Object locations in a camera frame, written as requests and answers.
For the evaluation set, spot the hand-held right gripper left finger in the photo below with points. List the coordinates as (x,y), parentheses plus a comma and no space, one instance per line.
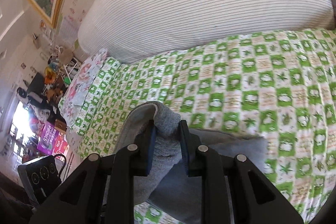
(151,140)

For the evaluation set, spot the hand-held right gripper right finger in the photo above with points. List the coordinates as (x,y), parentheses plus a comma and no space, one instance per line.
(185,146)

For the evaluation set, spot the grey pants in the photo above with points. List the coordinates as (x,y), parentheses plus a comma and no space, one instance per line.
(168,187)

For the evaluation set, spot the purple cardboard box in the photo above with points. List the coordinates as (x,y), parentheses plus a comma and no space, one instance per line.
(51,138)

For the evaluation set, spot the dark cloth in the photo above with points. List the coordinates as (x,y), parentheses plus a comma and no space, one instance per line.
(11,208)

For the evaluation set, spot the pink flowered bed sheet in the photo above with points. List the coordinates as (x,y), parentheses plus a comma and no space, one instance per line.
(74,144)

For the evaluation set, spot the green patterned quilt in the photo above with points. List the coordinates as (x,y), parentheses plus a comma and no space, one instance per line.
(236,98)

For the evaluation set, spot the black fan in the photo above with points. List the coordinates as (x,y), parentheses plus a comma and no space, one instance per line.
(21,92)

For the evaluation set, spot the cluttered dark table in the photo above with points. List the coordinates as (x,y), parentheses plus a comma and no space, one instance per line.
(39,90)

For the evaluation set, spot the floral cloth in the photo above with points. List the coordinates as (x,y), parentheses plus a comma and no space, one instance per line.
(78,90)

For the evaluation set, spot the brown paper bag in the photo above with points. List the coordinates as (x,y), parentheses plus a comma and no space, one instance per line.
(65,56)

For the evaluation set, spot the white striped pillow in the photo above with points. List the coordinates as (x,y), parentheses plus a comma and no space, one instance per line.
(199,3)

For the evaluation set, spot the wall calendar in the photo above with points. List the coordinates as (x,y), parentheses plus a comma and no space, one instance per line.
(69,24)

